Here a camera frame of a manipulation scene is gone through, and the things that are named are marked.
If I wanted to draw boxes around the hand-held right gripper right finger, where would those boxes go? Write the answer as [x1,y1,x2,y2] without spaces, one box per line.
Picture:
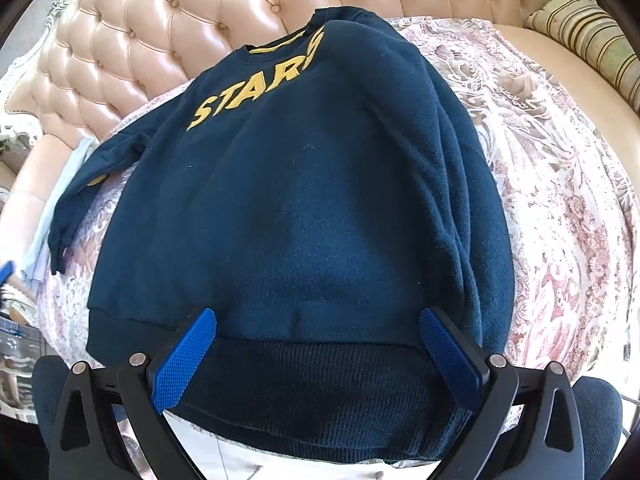
[419,306,586,480]

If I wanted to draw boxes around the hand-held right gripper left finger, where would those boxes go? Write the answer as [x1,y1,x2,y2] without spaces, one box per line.
[50,307,218,480]

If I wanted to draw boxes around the striped green cushion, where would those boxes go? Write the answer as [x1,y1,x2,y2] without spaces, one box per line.
[525,0,640,111]

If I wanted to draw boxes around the pink floral blanket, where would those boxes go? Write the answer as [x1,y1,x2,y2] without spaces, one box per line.
[35,16,636,436]

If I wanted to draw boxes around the navy sweatshirt with yellow print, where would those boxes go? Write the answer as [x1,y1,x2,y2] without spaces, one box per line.
[50,6,516,463]

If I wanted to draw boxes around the beige tufted leather sofa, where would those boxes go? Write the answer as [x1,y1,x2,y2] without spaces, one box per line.
[0,0,640,291]

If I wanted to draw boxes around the light blue cloth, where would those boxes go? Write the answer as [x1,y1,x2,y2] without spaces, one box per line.
[22,137,96,291]

